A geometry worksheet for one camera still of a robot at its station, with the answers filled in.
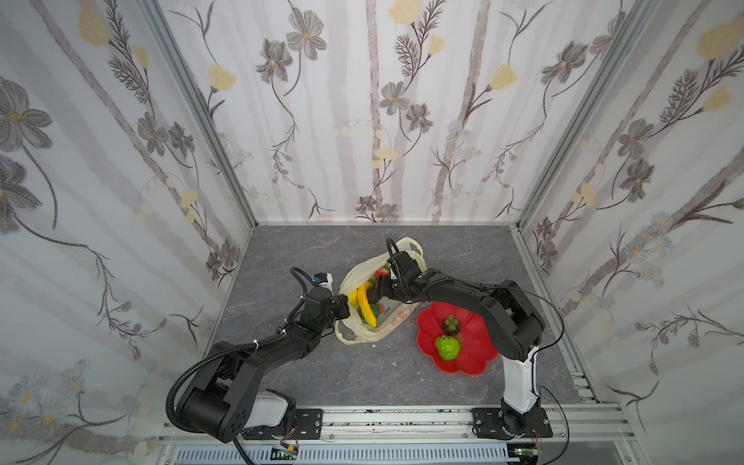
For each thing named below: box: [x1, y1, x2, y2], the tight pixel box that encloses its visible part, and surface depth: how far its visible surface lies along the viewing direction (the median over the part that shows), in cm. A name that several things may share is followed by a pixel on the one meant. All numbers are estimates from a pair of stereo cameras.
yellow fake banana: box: [356, 281, 377, 328], surface depth 90 cm
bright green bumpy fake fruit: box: [434, 335, 461, 362], surface depth 84 cm
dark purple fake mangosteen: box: [441, 313, 461, 337], surface depth 89 cm
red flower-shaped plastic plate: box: [416, 301, 499, 374], surface depth 88 cm
